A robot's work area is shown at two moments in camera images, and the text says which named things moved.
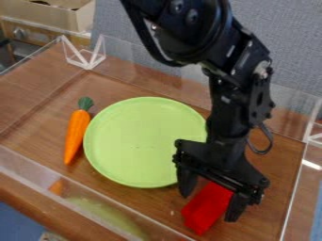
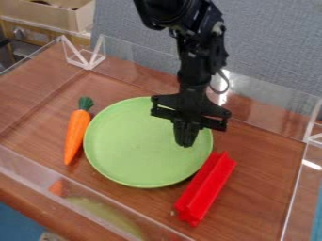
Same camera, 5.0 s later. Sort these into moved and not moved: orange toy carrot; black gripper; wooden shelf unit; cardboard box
Moved: black gripper
Not moved: cardboard box; orange toy carrot; wooden shelf unit
